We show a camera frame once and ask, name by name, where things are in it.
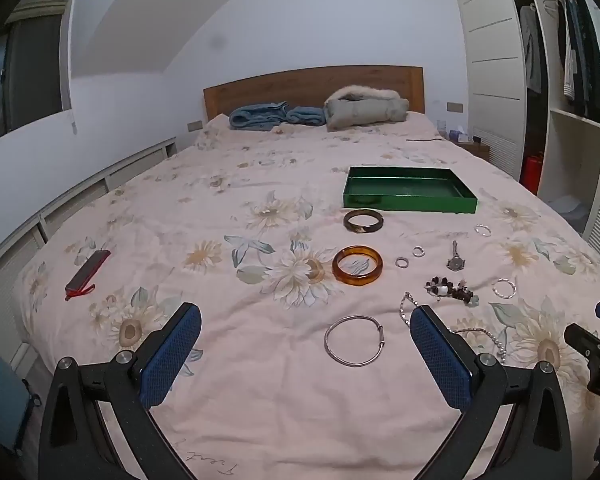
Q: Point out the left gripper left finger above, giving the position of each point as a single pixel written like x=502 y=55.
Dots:
x=75 y=442

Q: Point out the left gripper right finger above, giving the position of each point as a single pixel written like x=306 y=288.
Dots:
x=535 y=442

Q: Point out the silver wrist watch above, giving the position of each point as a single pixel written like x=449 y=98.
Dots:
x=456 y=263

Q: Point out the thin silver bangle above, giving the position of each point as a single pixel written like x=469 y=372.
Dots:
x=355 y=341

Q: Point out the amber orange bangle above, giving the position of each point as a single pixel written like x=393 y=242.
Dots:
x=357 y=265

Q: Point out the dark brown bangle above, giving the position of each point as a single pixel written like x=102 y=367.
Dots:
x=363 y=221

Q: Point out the green jewelry tray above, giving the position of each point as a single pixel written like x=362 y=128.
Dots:
x=419 y=189

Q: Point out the red box in wardrobe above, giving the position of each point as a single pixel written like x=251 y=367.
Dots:
x=531 y=173

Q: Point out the red black phone case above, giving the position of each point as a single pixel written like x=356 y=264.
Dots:
x=82 y=282

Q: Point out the wooden nightstand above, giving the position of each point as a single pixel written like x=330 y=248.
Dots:
x=477 y=149

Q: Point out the hanging dark clothes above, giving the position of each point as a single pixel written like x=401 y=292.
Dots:
x=580 y=58

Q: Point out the blue tissue box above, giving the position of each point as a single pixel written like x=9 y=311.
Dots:
x=458 y=135

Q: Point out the drinking glass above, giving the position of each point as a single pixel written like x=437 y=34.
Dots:
x=441 y=126

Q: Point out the grey hanging shirt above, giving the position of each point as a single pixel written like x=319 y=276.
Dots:
x=529 y=28

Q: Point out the pink floral bed cover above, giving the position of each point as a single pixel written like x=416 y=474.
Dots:
x=245 y=225

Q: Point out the white wardrobe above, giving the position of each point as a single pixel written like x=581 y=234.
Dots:
x=516 y=122

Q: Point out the beige fur-trimmed jacket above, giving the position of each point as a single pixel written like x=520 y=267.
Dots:
x=356 y=105

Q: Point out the dark window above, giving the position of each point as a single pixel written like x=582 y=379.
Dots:
x=34 y=63

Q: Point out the blue folded blanket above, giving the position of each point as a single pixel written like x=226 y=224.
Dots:
x=266 y=116

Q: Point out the wooden headboard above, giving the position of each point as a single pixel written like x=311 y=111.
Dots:
x=312 y=86

